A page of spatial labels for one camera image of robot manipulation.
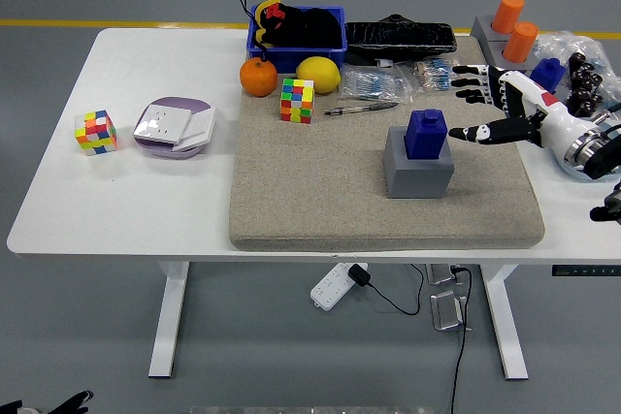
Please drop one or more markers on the grey cylinder holder block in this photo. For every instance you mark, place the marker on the grey cylinder holder block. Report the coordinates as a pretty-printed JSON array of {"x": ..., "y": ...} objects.
[
  {"x": 492, "y": 53},
  {"x": 480, "y": 28}
]

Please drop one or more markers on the bag of blue resistors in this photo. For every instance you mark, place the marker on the bag of blue resistors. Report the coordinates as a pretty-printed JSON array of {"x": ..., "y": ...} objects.
[{"x": 373, "y": 82}]

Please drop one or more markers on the black cloth bundle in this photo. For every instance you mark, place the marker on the black cloth bundle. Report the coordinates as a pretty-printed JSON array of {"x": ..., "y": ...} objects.
[{"x": 315, "y": 28}]

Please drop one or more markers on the silver black pen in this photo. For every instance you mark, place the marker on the silver black pen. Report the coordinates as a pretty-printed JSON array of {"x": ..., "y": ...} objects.
[{"x": 373, "y": 106}]

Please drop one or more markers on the yellow lemon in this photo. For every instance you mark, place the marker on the yellow lemon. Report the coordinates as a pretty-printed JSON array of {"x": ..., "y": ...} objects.
[{"x": 317, "y": 74}]

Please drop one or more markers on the grey-brown mat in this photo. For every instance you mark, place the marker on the grey-brown mat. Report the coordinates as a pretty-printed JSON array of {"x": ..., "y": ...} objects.
[{"x": 315, "y": 181}]

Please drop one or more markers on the blue plastic bin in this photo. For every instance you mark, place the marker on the blue plastic bin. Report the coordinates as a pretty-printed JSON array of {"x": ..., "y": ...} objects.
[{"x": 291, "y": 56}]

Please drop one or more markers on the grey seal holder block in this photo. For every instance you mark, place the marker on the grey seal holder block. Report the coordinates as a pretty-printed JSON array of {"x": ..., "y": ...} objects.
[
  {"x": 564, "y": 91},
  {"x": 417, "y": 179}
]

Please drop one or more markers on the white table leg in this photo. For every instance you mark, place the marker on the white table leg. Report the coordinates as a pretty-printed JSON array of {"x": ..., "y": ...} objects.
[
  {"x": 504, "y": 327},
  {"x": 170, "y": 327}
]

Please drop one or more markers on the yellow black tool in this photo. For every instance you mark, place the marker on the yellow black tool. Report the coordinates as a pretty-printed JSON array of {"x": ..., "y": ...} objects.
[{"x": 264, "y": 9}]

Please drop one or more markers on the small white connector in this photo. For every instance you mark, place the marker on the small white connector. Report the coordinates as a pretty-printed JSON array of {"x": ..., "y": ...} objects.
[{"x": 384, "y": 63}]

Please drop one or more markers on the clear plastic bag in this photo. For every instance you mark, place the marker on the clear plastic bag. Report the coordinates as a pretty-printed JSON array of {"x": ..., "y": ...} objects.
[{"x": 558, "y": 43}]

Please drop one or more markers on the white-edged puzzle cube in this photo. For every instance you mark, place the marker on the white-edged puzzle cube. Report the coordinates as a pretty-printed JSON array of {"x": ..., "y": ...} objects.
[
  {"x": 96, "y": 134},
  {"x": 297, "y": 101}
]

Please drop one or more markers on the black dotted knob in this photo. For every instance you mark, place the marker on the black dotted knob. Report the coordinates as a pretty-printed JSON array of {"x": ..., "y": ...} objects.
[
  {"x": 582, "y": 77},
  {"x": 592, "y": 103},
  {"x": 576, "y": 101},
  {"x": 577, "y": 61},
  {"x": 596, "y": 80}
]

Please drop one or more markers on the white wall socket panel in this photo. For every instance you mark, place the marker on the white wall socket panel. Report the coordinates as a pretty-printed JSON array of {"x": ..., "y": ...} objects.
[{"x": 162, "y": 124}]

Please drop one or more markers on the metal bracket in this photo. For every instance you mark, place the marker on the metal bracket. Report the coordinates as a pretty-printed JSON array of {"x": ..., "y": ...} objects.
[
  {"x": 446, "y": 312},
  {"x": 441, "y": 274}
]

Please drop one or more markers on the blue seal stamp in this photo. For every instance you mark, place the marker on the blue seal stamp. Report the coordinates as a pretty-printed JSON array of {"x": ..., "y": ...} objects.
[
  {"x": 427, "y": 137},
  {"x": 548, "y": 72}
]

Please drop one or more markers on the orange fruit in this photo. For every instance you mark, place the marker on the orange fruit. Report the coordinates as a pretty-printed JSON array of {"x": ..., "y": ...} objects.
[{"x": 258, "y": 77}]

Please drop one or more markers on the purple plate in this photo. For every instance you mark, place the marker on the purple plate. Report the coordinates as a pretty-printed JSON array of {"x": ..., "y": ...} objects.
[{"x": 174, "y": 102}]

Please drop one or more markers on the black power adapter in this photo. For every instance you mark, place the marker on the black power adapter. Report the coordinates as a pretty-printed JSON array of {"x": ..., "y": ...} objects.
[{"x": 359, "y": 276}]

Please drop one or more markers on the bag of tan resistors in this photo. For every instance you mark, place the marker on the bag of tan resistors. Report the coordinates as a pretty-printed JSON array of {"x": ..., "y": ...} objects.
[{"x": 432, "y": 74}]

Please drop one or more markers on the black table control panel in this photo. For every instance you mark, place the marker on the black table control panel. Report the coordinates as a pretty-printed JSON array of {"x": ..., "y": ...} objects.
[{"x": 582, "y": 271}]

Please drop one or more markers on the black wrapped long object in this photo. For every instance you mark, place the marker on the black wrapped long object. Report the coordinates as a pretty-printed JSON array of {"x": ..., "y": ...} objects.
[{"x": 398, "y": 38}]

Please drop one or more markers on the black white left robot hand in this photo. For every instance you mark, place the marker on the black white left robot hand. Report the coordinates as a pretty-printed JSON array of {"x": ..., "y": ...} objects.
[{"x": 73, "y": 404}]

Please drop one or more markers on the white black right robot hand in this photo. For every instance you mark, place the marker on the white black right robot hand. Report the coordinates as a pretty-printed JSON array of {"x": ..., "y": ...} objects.
[{"x": 548, "y": 118}]

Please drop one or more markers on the white power strip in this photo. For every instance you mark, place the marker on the white power strip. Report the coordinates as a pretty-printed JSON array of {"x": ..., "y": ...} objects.
[{"x": 330, "y": 288}]

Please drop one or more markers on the orange cylinder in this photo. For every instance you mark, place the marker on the orange cylinder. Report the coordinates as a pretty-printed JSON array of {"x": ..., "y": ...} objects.
[
  {"x": 508, "y": 11},
  {"x": 519, "y": 41}
]

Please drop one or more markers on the white wall switch panel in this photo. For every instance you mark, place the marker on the white wall switch panel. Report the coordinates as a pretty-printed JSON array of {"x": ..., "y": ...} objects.
[{"x": 201, "y": 128}]

